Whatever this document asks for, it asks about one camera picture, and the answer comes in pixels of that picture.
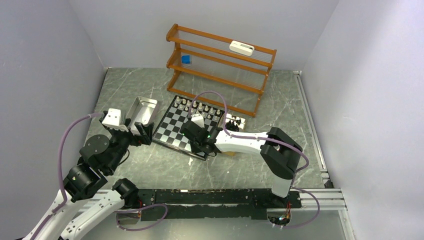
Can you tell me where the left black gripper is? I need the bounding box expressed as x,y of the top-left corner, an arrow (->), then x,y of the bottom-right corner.
105,117 -> 154,172

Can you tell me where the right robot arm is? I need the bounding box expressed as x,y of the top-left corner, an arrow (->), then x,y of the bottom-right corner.
180,119 -> 305,207

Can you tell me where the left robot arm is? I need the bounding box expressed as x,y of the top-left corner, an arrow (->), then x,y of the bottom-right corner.
24,122 -> 154,240

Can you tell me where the black and white chessboard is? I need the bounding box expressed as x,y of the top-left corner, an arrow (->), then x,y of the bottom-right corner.
152,95 -> 224,161

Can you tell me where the silver tin box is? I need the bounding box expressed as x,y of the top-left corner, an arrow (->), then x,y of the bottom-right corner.
126,96 -> 160,136

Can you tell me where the orange wooden shelf rack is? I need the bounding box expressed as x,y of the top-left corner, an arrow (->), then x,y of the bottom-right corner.
165,23 -> 277,117

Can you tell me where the blue cube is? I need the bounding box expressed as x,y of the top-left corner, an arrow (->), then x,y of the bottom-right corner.
181,55 -> 192,64

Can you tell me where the white rectangular device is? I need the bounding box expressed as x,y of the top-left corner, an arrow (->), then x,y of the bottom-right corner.
229,40 -> 255,57

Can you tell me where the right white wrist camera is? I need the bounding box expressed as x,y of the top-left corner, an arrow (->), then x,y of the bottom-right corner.
190,113 -> 205,128

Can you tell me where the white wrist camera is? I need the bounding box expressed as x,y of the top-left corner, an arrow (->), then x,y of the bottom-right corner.
100,108 -> 129,132
190,113 -> 205,128

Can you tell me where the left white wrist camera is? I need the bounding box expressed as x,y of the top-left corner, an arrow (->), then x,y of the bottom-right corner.
100,108 -> 129,132

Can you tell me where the black base frame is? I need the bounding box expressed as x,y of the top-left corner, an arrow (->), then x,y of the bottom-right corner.
114,178 -> 302,222

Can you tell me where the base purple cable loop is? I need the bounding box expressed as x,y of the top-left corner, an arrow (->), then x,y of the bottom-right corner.
115,202 -> 169,232

